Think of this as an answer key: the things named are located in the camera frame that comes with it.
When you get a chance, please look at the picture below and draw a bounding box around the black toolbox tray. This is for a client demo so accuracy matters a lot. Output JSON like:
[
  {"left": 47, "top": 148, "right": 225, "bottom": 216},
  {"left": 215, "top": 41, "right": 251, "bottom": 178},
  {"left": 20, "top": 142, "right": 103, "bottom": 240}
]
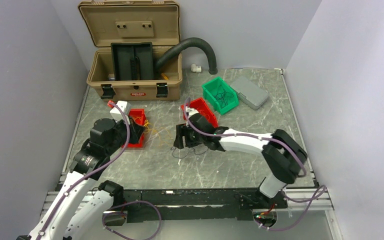
[{"left": 110, "top": 42, "right": 155, "bottom": 81}]

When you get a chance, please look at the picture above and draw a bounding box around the yellow wire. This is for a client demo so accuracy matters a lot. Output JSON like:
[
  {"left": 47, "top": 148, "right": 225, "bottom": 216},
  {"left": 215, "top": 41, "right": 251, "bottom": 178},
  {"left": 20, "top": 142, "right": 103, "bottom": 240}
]
[{"left": 141, "top": 118, "right": 174, "bottom": 147}]

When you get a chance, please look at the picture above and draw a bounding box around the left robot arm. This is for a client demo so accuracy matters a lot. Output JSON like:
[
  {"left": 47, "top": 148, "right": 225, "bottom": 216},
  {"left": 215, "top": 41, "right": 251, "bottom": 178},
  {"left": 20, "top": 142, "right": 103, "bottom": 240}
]
[{"left": 17, "top": 117, "right": 145, "bottom": 240}]

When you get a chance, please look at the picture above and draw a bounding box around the tan plastic toolbox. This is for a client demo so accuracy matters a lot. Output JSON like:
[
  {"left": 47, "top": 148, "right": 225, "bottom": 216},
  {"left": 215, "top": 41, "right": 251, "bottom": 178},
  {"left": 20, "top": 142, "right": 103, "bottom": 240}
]
[{"left": 78, "top": 0, "right": 183, "bottom": 102}]

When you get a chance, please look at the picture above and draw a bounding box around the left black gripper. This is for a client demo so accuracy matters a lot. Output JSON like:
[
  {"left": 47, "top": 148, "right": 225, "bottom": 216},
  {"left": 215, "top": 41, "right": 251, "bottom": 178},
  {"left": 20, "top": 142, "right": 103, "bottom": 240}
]
[{"left": 105, "top": 114, "right": 145, "bottom": 155}]

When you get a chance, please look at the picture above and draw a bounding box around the black corrugated hose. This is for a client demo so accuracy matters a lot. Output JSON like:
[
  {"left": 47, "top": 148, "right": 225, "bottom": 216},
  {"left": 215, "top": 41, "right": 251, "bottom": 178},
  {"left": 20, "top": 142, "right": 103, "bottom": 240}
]
[{"left": 155, "top": 37, "right": 219, "bottom": 76}]

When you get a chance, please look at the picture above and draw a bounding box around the grey plastic case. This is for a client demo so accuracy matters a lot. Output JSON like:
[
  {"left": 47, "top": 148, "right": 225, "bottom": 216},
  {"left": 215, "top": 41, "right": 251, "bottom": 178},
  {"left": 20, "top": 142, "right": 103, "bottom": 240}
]
[{"left": 229, "top": 76, "right": 269, "bottom": 110}]

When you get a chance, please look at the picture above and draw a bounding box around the right red plastic bin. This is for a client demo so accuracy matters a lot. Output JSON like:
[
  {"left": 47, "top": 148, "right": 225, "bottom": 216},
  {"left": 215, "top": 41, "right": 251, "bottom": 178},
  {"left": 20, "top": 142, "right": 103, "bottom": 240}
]
[{"left": 178, "top": 97, "right": 219, "bottom": 131}]

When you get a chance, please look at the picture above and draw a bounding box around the green plastic bin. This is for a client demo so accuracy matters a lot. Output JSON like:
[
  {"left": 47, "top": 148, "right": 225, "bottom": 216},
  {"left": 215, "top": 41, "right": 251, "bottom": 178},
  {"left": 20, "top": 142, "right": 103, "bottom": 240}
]
[{"left": 201, "top": 77, "right": 239, "bottom": 115}]

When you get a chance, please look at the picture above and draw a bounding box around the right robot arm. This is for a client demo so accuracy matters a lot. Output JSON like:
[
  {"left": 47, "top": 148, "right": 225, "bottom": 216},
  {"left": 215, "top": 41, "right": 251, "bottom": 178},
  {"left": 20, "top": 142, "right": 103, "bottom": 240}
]
[{"left": 173, "top": 112, "right": 308, "bottom": 208}]

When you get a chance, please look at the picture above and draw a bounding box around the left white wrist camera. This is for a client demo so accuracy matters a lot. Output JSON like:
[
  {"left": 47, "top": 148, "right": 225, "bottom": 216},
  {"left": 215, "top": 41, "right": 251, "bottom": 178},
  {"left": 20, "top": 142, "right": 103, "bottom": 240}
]
[{"left": 107, "top": 100, "right": 132, "bottom": 122}]

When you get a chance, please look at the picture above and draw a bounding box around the red plastic bin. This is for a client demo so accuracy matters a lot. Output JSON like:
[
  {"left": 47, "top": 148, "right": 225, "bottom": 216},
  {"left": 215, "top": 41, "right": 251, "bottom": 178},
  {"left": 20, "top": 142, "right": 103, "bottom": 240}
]
[
  {"left": 126, "top": 108, "right": 146, "bottom": 148},
  {"left": 178, "top": 97, "right": 219, "bottom": 131}
]

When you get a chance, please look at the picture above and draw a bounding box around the white pipe fitting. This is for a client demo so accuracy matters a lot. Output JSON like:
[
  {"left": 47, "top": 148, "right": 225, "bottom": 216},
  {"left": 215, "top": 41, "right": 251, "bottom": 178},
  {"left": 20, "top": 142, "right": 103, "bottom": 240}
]
[{"left": 190, "top": 64, "right": 202, "bottom": 73}]

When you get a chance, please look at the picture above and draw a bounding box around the left red plastic bin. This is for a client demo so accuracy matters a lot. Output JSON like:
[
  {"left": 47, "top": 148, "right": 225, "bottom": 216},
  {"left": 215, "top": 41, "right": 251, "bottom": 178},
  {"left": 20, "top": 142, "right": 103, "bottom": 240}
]
[{"left": 126, "top": 108, "right": 146, "bottom": 148}]

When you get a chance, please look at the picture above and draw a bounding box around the yellow item in toolbox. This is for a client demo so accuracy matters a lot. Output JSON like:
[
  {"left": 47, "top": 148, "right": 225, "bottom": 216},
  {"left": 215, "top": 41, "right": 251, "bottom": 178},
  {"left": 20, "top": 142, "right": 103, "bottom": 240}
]
[{"left": 161, "top": 73, "right": 169, "bottom": 80}]

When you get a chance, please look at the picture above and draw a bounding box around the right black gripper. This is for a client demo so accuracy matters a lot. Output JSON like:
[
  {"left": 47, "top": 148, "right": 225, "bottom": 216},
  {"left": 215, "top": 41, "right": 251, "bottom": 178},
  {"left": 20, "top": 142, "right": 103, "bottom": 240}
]
[{"left": 173, "top": 123, "right": 205, "bottom": 150}]

